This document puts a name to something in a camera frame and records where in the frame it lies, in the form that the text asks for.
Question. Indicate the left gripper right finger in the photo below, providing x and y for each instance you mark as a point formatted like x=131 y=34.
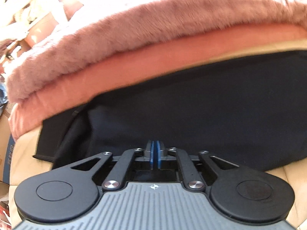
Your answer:
x=238 y=192

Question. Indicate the pink fluffy blanket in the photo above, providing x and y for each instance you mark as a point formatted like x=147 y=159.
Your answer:
x=110 y=26

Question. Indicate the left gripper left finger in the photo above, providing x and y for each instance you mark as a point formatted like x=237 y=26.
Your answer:
x=68 y=192

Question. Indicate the cardboard box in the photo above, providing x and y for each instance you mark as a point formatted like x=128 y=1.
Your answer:
x=7 y=148

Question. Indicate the black pants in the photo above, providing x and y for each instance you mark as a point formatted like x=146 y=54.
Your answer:
x=249 y=110

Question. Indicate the salmon pink bed sheet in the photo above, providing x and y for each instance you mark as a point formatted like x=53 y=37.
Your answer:
x=131 y=67

